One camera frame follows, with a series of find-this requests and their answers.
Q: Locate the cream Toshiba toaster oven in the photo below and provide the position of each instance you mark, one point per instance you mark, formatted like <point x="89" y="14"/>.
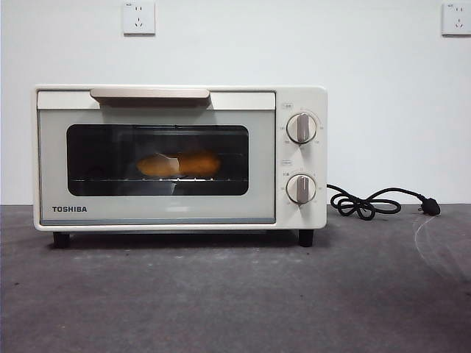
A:
<point x="300" y="99"/>

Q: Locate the white wall socket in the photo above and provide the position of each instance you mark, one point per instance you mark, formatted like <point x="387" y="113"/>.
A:
<point x="139" y="19"/>
<point x="458" y="21"/>

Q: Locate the oven door with glass window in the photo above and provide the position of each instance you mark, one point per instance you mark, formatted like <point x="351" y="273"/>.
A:
<point x="51" y="165"/>

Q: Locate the yellow corn cob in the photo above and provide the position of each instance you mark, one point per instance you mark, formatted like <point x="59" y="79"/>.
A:
<point x="197" y="163"/>

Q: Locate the cream oven knob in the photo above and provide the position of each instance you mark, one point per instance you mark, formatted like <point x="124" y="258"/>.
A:
<point x="302" y="128"/>
<point x="302" y="189"/>

